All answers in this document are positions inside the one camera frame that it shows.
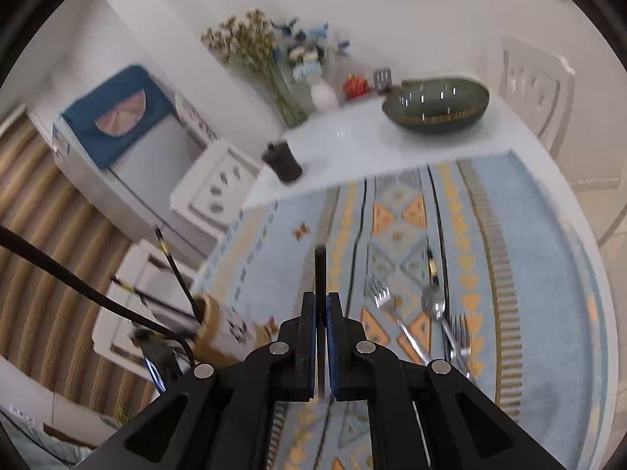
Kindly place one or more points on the black slotted stand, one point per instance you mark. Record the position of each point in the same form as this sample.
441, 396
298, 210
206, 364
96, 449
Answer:
382, 79

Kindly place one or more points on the blue cloth cover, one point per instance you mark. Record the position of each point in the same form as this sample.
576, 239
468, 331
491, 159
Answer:
88, 127

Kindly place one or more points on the white vase with blue flowers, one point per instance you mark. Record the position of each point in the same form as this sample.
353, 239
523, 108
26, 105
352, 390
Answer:
323, 98

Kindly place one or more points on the glass vase with dried flowers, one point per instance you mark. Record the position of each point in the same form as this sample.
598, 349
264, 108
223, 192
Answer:
289, 103

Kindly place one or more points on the red lidded teacup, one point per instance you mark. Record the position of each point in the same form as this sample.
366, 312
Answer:
356, 87

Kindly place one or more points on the bamboo utensil holder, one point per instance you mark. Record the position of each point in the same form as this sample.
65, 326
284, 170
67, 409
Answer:
220, 333

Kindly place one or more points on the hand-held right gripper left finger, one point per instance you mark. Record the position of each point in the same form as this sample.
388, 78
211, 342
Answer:
308, 347

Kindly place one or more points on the dark green bowl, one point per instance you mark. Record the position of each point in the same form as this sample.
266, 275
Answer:
436, 107

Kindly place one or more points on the white printed box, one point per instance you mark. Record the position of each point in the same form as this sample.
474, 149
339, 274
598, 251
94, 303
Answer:
198, 120

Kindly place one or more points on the patterned blue table mat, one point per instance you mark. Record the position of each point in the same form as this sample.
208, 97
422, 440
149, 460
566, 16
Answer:
539, 254

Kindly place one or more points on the steel spoon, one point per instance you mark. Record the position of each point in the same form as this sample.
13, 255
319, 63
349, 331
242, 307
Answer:
433, 303

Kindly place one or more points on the white chair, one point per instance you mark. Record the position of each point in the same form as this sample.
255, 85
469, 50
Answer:
558, 88
110, 323
193, 205
602, 183

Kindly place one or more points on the dark brown lidded cup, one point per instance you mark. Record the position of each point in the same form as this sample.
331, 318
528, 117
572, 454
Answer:
284, 164

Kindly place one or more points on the steel fork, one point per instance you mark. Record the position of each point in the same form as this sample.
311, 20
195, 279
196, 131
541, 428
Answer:
381, 298
460, 340

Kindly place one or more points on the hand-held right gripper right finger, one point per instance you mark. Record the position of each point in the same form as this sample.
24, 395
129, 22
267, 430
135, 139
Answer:
335, 352

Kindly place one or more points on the white fridge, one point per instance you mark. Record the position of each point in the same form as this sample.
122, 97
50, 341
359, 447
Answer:
147, 166

